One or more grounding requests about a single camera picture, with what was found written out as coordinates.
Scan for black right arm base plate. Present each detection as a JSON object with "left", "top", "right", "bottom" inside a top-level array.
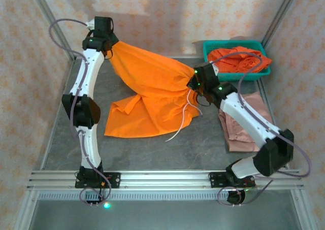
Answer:
[{"left": 208, "top": 171, "right": 256, "bottom": 189}]

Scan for aluminium table edge rail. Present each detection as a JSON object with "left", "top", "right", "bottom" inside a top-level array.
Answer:
[
  {"left": 256, "top": 81, "right": 290, "bottom": 170},
  {"left": 73, "top": 54, "right": 204, "bottom": 61},
  {"left": 39, "top": 59, "right": 76, "bottom": 171}
]

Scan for red-orange shorts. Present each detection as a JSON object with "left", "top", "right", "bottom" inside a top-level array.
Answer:
[{"left": 207, "top": 46, "right": 273, "bottom": 73}]

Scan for bright orange shorts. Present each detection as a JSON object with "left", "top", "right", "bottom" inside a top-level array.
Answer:
[{"left": 104, "top": 41, "right": 203, "bottom": 142}]

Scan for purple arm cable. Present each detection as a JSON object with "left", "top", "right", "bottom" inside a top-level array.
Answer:
[
  {"left": 208, "top": 51, "right": 312, "bottom": 207},
  {"left": 48, "top": 18, "right": 112, "bottom": 207}
]

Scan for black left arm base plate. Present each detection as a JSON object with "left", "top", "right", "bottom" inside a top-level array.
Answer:
[{"left": 75, "top": 171, "right": 121, "bottom": 189}]

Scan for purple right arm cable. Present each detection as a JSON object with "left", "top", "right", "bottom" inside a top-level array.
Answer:
[{"left": 208, "top": 51, "right": 312, "bottom": 207}]

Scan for slotted grey cable duct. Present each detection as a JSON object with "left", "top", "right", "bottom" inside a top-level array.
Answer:
[{"left": 35, "top": 191, "right": 295, "bottom": 202}]

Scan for short aluminium frame leg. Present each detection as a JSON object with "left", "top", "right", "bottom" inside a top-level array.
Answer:
[
  {"left": 290, "top": 189, "right": 318, "bottom": 230},
  {"left": 15, "top": 189, "right": 39, "bottom": 230}
]

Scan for teal plastic basket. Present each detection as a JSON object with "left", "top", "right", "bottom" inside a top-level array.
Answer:
[{"left": 202, "top": 39, "right": 272, "bottom": 83}]

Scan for pink shorts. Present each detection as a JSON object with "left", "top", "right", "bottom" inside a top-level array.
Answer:
[{"left": 217, "top": 91, "right": 275, "bottom": 153}]

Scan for long aluminium mounting rail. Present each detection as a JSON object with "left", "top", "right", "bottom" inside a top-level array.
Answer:
[{"left": 26, "top": 169, "right": 305, "bottom": 190}]

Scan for grey metal panel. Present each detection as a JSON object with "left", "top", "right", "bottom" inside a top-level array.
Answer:
[{"left": 27, "top": 199, "right": 303, "bottom": 230}]

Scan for aluminium frame post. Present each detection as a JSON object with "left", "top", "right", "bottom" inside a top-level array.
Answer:
[
  {"left": 261, "top": 0, "right": 303, "bottom": 48},
  {"left": 26, "top": 0, "right": 76, "bottom": 62}
]

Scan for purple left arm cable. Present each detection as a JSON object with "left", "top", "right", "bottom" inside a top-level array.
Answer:
[{"left": 48, "top": 18, "right": 112, "bottom": 207}]

